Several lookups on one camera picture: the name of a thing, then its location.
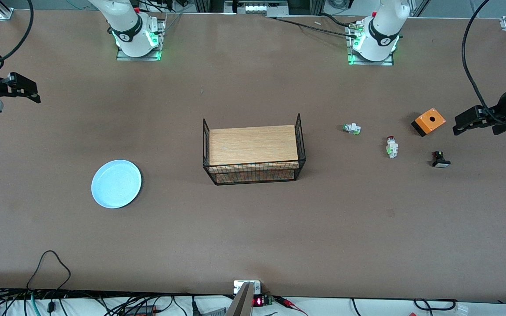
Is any light blue round plate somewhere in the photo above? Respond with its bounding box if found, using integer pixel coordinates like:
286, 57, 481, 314
91, 159, 142, 209

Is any black square push button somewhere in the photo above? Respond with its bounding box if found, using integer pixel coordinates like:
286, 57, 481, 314
431, 151, 451, 168

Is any red clip test lead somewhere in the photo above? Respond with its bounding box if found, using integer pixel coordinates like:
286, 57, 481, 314
275, 296, 309, 316

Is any orange button enclosure box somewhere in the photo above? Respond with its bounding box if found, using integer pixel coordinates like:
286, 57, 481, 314
411, 108, 447, 137

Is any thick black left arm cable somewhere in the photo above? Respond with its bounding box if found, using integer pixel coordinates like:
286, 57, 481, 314
462, 0, 506, 129

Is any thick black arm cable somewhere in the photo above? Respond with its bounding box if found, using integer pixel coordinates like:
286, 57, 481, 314
0, 0, 34, 70
462, 0, 506, 129

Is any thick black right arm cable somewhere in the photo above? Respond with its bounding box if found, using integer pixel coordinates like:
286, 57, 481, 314
0, 0, 34, 70

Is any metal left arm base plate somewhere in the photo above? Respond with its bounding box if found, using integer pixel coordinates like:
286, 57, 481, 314
345, 20, 395, 66

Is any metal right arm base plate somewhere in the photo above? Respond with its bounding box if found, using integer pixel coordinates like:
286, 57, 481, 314
116, 18, 166, 61

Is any thin black looped cable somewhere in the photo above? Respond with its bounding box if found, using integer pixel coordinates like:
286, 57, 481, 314
26, 250, 72, 291

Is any black coiled cable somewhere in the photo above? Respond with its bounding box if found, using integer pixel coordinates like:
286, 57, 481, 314
413, 298, 456, 311

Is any black cable to arm base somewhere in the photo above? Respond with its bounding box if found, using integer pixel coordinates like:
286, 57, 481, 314
266, 13, 360, 38

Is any black wire rack wooden top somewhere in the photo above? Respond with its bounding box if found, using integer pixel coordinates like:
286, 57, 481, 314
202, 113, 307, 186

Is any grey metal camera bracket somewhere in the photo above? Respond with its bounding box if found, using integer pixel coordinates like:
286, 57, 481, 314
226, 280, 262, 316

